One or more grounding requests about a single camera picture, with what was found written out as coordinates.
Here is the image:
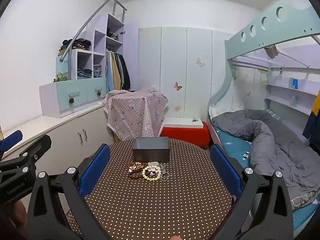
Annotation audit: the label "white wardrobe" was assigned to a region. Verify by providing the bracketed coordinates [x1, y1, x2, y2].
[138, 27, 234, 119]

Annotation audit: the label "silver chain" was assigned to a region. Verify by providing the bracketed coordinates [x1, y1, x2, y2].
[159, 163, 171, 182]

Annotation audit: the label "cream bead bracelet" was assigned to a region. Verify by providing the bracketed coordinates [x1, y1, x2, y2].
[142, 166, 162, 181]

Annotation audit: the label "cardboard box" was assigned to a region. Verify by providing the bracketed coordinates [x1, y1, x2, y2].
[113, 128, 125, 144]

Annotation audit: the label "navy and yellow garment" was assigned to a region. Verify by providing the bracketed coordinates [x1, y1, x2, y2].
[302, 110, 320, 156]

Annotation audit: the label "teal bunk bed frame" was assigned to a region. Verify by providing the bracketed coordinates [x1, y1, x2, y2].
[206, 0, 320, 238]

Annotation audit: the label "red storage box white lid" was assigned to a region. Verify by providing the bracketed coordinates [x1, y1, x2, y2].
[160, 117, 210, 149]

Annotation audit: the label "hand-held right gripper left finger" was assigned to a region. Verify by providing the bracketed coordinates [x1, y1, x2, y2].
[26, 144, 112, 240]

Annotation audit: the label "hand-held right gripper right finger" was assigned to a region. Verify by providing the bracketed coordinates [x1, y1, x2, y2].
[209, 144, 294, 240]

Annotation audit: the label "folded jeans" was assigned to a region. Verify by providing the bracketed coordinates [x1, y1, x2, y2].
[77, 68, 93, 79]

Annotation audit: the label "pile of folded clothes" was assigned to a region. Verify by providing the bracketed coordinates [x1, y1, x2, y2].
[59, 38, 92, 57]

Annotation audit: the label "grey metal box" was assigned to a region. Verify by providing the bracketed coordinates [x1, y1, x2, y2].
[132, 137, 170, 162]

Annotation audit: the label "blue bedsheet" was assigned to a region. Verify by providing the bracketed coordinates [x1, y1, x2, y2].
[215, 126, 320, 234]

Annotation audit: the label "brown polka dot tablecloth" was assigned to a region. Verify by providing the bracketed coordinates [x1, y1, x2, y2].
[66, 137, 235, 240]

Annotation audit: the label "purple stepped shelf cabinet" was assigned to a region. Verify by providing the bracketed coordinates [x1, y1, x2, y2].
[39, 14, 139, 119]

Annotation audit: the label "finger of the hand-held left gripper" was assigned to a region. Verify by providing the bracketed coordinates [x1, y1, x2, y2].
[0, 130, 23, 153]
[0, 134, 52, 177]

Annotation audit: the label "metal handrail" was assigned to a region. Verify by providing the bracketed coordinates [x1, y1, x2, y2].
[60, 0, 127, 63]

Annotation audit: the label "pink checked cloth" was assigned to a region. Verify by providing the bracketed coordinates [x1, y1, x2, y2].
[103, 87, 169, 140]

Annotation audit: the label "low cream cabinet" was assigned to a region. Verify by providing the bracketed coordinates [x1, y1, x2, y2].
[0, 104, 116, 178]

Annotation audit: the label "grey duvet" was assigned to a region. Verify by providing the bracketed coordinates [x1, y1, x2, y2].
[212, 109, 320, 210]

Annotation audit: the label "row of hanging clothes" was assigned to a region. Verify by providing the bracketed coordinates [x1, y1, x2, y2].
[105, 50, 131, 93]

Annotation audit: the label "dark red bead bracelet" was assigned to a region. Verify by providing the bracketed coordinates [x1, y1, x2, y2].
[126, 162, 148, 180]

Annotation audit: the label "teal striped pillow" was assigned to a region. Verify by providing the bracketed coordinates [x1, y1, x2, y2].
[265, 109, 283, 121]

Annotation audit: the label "lavender wall shelf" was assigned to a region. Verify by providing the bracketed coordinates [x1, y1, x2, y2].
[265, 82, 320, 117]

